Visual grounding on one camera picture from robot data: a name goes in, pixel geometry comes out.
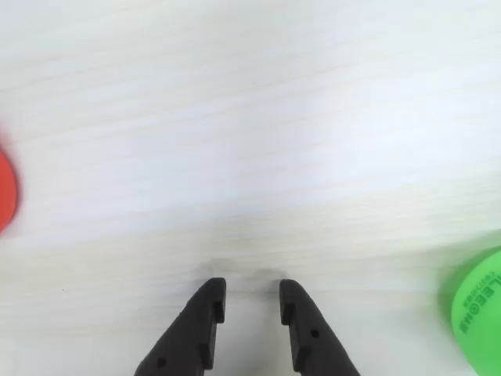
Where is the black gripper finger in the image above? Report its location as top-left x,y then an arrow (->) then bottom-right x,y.
279,278 -> 362,376
133,277 -> 227,376

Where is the red rubber duck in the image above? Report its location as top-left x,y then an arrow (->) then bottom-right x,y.
0,150 -> 19,235

